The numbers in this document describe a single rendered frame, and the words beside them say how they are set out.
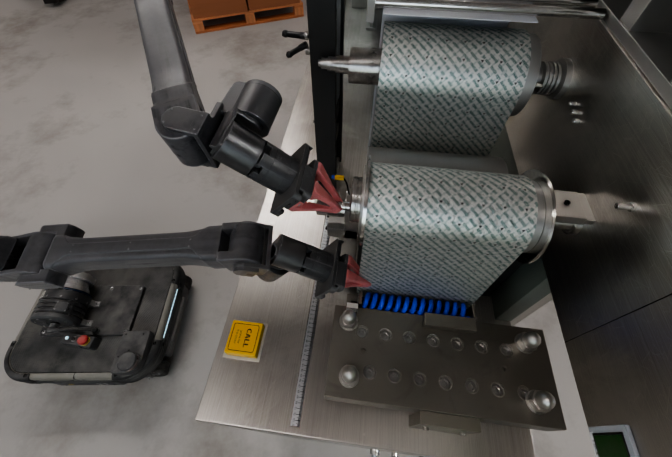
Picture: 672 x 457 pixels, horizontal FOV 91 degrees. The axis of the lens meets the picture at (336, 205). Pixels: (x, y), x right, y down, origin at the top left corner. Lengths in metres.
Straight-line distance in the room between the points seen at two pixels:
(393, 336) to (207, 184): 1.87
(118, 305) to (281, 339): 1.09
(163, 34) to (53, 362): 1.49
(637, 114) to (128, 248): 0.76
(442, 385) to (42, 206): 2.55
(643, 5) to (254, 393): 0.90
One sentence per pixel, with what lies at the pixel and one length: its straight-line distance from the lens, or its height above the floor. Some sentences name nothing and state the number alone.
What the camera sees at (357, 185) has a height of 1.29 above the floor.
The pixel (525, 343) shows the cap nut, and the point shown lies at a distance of 0.73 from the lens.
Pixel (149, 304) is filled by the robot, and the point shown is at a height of 0.24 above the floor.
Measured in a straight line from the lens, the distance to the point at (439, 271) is 0.61.
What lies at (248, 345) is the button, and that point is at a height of 0.92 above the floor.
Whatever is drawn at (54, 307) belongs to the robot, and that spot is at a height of 0.41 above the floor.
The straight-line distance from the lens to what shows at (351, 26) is 1.44.
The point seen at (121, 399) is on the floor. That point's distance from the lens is 1.93.
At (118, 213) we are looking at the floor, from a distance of 2.45.
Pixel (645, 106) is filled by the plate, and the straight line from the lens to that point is 0.57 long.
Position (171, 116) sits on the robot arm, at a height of 1.41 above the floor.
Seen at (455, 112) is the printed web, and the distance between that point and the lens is 0.65.
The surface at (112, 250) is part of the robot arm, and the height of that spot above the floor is 1.19.
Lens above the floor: 1.68
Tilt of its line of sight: 54 degrees down
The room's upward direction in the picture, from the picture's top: straight up
